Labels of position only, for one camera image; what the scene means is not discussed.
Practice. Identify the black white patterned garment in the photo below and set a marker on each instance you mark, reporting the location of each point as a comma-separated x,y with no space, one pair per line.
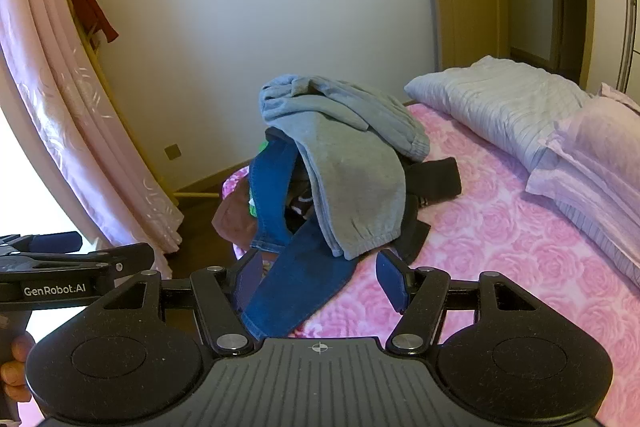
300,207

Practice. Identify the wooden coat rack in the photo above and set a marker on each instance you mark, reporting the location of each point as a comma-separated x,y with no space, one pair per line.
197,194

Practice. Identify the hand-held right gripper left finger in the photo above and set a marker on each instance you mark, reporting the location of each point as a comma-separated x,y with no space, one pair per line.
249,279

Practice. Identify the grey sweatpants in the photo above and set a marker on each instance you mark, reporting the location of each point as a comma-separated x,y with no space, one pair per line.
350,177

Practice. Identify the pink curtain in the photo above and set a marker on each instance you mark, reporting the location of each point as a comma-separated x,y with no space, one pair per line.
60,72

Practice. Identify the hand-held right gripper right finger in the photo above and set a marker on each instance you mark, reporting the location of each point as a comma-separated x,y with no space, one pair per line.
392,282

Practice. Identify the gold wall socket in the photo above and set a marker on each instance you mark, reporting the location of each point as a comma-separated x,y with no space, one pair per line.
173,152

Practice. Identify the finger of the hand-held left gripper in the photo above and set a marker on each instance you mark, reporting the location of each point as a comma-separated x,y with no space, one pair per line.
55,242
130,259

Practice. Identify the white sliding wardrobe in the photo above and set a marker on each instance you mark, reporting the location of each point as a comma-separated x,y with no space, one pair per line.
631,7

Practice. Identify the pink quilt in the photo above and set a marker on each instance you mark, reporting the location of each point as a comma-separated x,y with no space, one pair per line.
590,157

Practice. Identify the person's left hand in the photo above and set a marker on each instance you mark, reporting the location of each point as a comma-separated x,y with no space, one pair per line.
17,377

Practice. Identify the blue jeans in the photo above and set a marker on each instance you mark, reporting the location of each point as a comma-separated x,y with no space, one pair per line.
295,282

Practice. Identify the maroon garment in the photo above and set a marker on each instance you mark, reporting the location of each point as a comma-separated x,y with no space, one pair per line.
232,222

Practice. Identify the lilac striped quilt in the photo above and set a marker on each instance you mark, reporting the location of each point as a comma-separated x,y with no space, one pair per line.
500,107

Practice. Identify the black pants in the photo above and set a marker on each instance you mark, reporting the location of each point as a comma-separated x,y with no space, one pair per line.
435,179

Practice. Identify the pink floral bed sheet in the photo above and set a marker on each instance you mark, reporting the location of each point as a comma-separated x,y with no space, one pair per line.
500,232

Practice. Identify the green garment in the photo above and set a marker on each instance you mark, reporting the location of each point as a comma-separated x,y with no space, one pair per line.
252,207

